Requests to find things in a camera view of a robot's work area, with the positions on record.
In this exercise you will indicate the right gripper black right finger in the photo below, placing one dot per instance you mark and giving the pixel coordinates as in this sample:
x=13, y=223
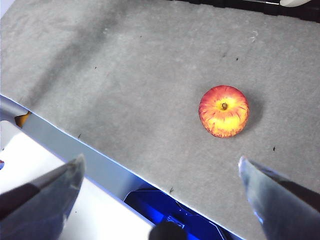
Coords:
x=282, y=207

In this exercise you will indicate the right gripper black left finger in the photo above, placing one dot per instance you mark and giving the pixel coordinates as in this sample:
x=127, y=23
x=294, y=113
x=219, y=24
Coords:
x=37, y=207

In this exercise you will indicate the red yellow apple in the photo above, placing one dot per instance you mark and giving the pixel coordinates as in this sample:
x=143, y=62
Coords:
x=223, y=112

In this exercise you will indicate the black plate rack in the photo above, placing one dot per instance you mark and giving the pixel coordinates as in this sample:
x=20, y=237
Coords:
x=250, y=7

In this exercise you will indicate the cream plate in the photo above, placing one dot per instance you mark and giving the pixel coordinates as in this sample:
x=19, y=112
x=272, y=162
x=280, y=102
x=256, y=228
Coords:
x=295, y=2

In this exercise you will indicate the white robot cart top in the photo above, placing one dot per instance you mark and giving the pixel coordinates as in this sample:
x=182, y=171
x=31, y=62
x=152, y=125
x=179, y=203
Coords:
x=100, y=220

